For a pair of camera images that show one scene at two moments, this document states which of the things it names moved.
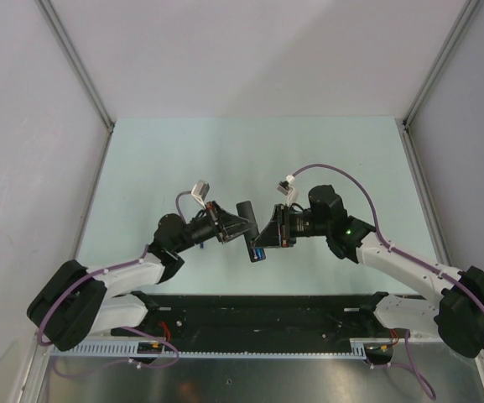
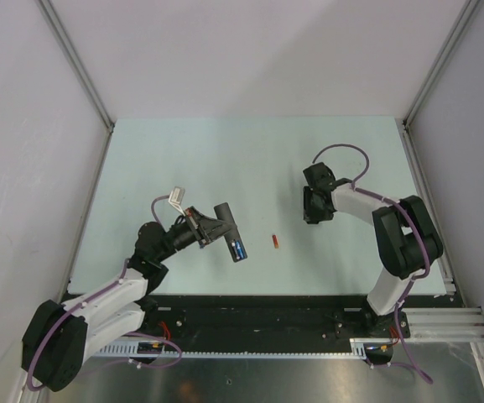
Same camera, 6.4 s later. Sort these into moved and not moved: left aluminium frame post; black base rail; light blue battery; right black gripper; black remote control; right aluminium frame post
Moved: black remote control; light blue battery; right black gripper
Not moved: left aluminium frame post; black base rail; right aluminium frame post
